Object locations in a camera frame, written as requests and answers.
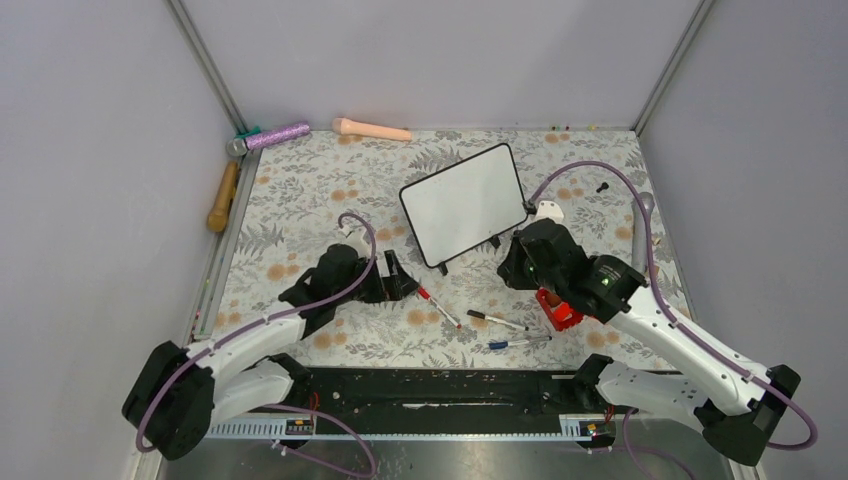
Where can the whiteboard wire stand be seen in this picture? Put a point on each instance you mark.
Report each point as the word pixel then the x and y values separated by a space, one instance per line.
pixel 485 250

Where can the blue marker pen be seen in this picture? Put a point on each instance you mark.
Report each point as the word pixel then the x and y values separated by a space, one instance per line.
pixel 500 345

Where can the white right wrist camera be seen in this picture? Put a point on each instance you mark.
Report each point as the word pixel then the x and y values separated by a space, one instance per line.
pixel 549 210

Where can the silver microphone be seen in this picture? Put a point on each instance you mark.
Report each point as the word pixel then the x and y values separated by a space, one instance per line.
pixel 640 239

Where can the pink microphone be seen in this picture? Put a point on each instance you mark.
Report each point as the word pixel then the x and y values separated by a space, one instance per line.
pixel 345 126

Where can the red marker pen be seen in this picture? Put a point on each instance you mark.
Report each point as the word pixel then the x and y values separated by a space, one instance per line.
pixel 442 311

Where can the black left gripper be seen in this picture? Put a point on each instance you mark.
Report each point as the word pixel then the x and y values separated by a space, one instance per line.
pixel 394 287

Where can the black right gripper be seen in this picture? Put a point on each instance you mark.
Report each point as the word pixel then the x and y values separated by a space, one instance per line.
pixel 509 270

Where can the gold microphone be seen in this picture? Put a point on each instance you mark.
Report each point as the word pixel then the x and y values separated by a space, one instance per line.
pixel 218 217

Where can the purple glitter microphone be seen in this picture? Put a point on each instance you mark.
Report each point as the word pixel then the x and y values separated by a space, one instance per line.
pixel 258 139

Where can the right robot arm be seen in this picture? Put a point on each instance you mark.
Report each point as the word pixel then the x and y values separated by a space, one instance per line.
pixel 735 403

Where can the red plastic box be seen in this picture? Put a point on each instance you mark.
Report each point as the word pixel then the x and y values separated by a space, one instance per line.
pixel 560 314

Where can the black marker pen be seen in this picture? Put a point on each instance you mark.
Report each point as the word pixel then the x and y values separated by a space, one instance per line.
pixel 479 318

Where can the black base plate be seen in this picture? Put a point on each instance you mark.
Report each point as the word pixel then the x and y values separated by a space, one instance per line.
pixel 450 402

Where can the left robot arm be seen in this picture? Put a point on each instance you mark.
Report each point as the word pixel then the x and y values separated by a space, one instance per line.
pixel 181 392

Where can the white whiteboard black frame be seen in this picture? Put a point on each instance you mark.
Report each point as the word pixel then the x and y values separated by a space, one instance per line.
pixel 464 205

